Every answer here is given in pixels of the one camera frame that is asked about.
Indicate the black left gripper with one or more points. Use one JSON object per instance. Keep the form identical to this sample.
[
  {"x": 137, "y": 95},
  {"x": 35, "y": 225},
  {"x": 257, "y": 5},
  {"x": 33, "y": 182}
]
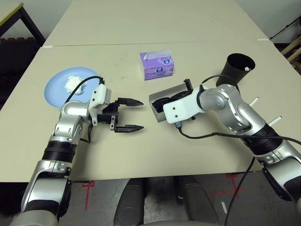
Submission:
[{"x": 110, "y": 113}]

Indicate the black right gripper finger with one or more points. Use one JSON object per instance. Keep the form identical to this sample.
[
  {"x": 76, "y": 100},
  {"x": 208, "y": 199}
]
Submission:
[{"x": 187, "y": 86}]

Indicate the black sunglasses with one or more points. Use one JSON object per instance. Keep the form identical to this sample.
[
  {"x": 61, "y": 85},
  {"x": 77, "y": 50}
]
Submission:
[{"x": 160, "y": 103}]

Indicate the white tissue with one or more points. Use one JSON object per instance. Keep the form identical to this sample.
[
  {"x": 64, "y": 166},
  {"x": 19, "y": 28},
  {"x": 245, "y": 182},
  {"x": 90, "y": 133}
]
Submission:
[{"x": 71, "y": 83}]

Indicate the blue plastic plate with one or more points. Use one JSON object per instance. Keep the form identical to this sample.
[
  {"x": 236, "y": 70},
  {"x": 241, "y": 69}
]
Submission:
[{"x": 56, "y": 94}]

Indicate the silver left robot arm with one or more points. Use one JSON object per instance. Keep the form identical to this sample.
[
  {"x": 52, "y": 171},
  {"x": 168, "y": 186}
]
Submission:
[{"x": 68, "y": 110}]

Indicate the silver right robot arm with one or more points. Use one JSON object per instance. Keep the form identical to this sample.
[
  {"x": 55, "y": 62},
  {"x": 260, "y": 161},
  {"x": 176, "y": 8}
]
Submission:
[{"x": 221, "y": 99}]

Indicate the grey open glasses case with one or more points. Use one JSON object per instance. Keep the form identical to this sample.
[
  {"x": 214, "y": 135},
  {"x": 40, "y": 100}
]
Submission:
[{"x": 162, "y": 94}]

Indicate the purple tissue pack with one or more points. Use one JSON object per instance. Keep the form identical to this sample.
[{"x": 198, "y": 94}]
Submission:
[{"x": 157, "y": 70}]

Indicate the black plastic cup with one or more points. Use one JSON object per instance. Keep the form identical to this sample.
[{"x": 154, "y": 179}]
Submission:
[{"x": 225, "y": 70}]

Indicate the dark grey robot left leg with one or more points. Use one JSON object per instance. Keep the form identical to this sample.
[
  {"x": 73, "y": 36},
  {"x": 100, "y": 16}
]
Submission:
[{"x": 130, "y": 204}]

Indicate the dark grey robot leg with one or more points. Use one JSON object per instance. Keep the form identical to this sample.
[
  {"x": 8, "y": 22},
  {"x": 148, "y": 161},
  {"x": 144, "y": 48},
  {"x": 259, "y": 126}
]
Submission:
[
  {"x": 130, "y": 204},
  {"x": 197, "y": 202}
]

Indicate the dark grey robot right leg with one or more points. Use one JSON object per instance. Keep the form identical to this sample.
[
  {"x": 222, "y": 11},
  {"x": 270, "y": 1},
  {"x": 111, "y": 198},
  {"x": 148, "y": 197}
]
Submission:
[{"x": 197, "y": 202}]

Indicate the light grey robot torso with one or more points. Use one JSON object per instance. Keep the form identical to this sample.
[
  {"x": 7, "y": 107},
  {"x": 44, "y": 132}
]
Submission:
[{"x": 176, "y": 224}]

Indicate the black foam floor mat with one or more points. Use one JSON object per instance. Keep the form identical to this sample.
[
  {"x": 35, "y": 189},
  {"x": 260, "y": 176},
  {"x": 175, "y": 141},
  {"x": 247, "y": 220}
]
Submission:
[{"x": 16, "y": 61}]

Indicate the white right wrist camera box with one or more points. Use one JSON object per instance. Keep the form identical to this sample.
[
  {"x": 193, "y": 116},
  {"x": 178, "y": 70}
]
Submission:
[{"x": 181, "y": 106}]

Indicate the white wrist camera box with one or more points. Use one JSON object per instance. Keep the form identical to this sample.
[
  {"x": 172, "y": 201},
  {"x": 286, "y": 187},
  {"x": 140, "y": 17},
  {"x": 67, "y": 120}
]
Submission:
[
  {"x": 181, "y": 106},
  {"x": 100, "y": 94}
]

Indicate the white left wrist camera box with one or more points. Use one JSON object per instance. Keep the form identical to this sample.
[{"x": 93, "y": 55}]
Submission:
[{"x": 100, "y": 94}]

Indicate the wooden chair frame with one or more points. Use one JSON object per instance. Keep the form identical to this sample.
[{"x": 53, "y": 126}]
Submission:
[{"x": 295, "y": 47}]

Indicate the side table with black frame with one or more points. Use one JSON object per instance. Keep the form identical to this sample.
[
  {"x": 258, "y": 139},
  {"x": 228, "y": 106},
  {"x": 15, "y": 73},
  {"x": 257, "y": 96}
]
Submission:
[{"x": 9, "y": 13}]

